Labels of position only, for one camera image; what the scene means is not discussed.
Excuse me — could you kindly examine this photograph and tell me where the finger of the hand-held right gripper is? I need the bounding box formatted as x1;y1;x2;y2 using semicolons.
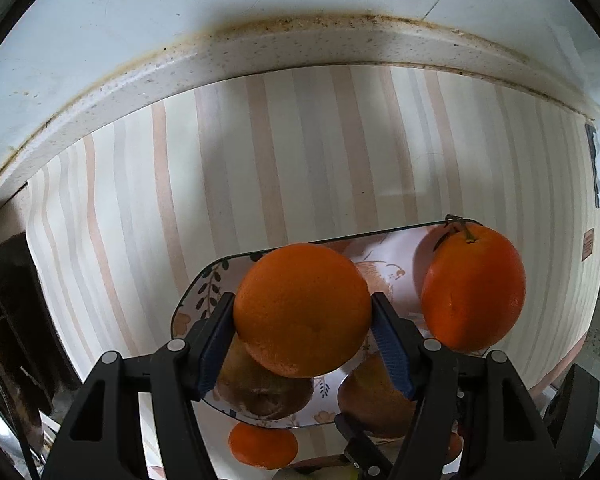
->
334;412;397;480

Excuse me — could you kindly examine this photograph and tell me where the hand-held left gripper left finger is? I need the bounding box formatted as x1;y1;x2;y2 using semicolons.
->
40;292;236;480

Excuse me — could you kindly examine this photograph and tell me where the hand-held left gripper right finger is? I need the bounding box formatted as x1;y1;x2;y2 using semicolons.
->
370;291;571;480

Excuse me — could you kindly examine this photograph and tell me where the red apple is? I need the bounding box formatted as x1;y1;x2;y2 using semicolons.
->
215;332;315;421
337;352;421;441

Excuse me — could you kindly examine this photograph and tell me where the floral oval plate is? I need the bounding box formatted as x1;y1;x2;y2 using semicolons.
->
169;218;486;431

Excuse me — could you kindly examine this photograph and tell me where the mandarin orange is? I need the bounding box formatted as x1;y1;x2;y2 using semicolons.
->
228;421;299;470
232;242;373;378

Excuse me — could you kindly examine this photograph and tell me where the large orange with stem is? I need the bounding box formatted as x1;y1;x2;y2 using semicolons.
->
420;215;527;353

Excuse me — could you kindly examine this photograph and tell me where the striped mat with cat print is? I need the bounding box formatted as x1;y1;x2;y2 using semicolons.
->
25;62;600;480

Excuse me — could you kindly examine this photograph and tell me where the black cable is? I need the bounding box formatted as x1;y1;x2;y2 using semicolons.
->
20;417;38;480

